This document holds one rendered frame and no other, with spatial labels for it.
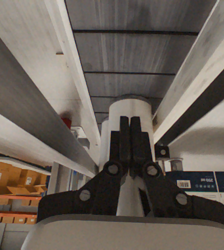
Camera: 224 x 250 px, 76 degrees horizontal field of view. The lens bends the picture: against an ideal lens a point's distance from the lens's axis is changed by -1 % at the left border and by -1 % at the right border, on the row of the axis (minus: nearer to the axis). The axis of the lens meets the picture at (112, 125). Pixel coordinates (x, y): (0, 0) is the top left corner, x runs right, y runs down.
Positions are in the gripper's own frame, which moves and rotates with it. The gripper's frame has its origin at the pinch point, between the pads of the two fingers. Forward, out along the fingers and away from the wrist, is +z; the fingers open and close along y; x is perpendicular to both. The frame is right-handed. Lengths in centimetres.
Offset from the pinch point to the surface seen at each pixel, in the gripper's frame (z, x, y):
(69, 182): 7.0, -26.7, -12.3
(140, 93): 6.6, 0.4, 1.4
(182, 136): 11.2, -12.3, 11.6
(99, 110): 8.0, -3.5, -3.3
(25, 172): 85, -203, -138
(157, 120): 4.6, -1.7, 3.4
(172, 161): 17.4, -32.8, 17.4
